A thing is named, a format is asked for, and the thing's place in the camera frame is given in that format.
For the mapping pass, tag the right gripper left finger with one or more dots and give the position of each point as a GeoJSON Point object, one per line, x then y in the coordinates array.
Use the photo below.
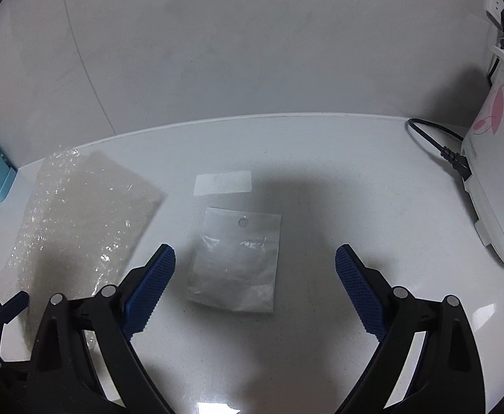
{"type": "Point", "coordinates": [61, 375]}

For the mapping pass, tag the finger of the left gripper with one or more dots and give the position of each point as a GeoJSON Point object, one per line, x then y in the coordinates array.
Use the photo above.
{"type": "Point", "coordinates": [14, 306]}

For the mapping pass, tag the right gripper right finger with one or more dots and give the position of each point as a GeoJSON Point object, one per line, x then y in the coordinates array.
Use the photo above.
{"type": "Point", "coordinates": [448, 376]}

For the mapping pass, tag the bubble wrap sheet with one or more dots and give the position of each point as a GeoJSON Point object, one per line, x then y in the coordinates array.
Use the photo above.
{"type": "Point", "coordinates": [82, 223]}

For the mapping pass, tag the clear plastic bag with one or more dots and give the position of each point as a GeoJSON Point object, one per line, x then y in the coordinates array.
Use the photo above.
{"type": "Point", "coordinates": [235, 264]}

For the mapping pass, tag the white rice cooker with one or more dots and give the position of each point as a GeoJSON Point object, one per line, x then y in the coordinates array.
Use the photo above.
{"type": "Point", "coordinates": [483, 148]}

